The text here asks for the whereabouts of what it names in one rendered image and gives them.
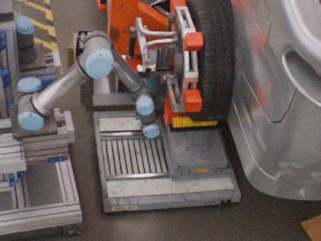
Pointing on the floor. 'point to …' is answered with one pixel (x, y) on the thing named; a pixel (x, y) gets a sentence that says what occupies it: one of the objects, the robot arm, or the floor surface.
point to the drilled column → (86, 90)
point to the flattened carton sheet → (313, 227)
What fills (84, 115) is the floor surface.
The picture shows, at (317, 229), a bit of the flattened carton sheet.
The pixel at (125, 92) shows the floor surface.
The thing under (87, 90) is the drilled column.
